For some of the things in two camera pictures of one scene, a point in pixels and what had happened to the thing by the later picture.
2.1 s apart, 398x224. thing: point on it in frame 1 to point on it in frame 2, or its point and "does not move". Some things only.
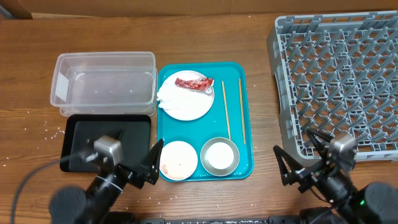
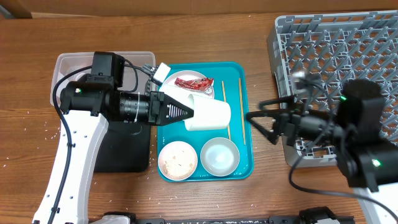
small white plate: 178,160 does not move
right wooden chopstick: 242,111 does not move
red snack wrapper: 204,84 does not move
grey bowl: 219,156 does not move
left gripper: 150,171 to 158,114
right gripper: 308,173 to 289,125
